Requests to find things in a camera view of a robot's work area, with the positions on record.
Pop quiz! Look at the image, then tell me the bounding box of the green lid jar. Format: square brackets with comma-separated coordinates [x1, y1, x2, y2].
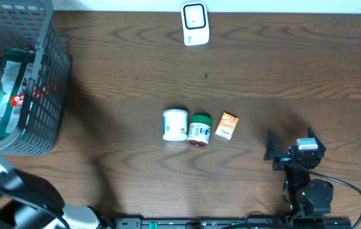
[187, 114, 212, 147]

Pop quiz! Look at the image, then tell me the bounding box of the white plastic jar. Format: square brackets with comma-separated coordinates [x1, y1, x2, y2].
[163, 109, 188, 141]

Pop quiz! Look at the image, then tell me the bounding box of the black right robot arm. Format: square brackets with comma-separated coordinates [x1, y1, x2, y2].
[264, 128, 334, 217]

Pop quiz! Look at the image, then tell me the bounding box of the red white snack bar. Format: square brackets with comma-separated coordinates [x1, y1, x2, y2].
[10, 87, 60, 107]

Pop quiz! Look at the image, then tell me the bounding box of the white barcode scanner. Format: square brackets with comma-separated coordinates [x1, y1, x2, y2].
[180, 2, 210, 46]

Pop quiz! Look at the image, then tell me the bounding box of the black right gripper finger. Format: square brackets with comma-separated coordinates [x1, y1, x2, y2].
[308, 127, 324, 147]
[263, 130, 277, 160]

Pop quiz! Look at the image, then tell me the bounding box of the black mounting rail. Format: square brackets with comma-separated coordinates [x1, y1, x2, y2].
[112, 218, 352, 229]

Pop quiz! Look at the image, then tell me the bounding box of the green white wipes pack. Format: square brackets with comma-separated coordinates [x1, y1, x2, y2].
[0, 50, 36, 141]

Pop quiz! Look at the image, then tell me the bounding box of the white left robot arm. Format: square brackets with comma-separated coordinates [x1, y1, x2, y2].
[0, 153, 116, 228]

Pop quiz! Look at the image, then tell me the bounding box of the orange tissue pack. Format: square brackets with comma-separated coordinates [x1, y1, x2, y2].
[215, 112, 239, 140]

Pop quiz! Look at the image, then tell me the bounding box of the grey plastic mesh basket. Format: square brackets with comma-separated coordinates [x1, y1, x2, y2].
[0, 1, 70, 156]

